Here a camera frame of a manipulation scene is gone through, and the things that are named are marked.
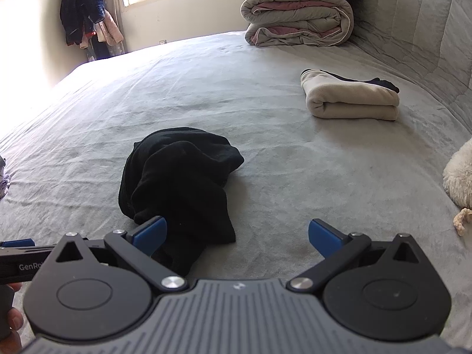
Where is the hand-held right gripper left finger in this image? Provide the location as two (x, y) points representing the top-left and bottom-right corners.
(55, 217), (187, 293)

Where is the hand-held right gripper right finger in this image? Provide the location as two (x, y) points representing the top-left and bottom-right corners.
(287, 219), (425, 293)

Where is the black t-shirt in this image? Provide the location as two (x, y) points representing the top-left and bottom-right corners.
(118, 127), (246, 277)

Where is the stack of folded clothes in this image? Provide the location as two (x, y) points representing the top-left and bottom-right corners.
(0, 157), (12, 201)

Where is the person's left hand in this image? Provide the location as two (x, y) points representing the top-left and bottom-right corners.
(0, 308), (24, 354)

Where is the folded cream garment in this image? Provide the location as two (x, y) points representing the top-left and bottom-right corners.
(300, 69), (401, 122)

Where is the white plush toy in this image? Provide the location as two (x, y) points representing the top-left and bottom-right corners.
(442, 142), (472, 237)

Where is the grey bed sheet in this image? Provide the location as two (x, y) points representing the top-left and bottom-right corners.
(0, 31), (472, 354)

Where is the dark folded cloth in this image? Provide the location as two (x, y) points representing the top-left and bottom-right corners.
(320, 69), (401, 94)

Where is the hanging pink garment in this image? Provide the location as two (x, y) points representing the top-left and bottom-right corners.
(94, 9), (124, 45)

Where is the folded grey pink quilt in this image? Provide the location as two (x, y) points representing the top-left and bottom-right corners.
(240, 0), (355, 47)

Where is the grey quilted headboard cover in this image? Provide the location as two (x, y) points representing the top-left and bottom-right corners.
(350, 0), (472, 133)

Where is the hanging dark blue coat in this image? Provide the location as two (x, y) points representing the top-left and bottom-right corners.
(60, 0), (106, 47)

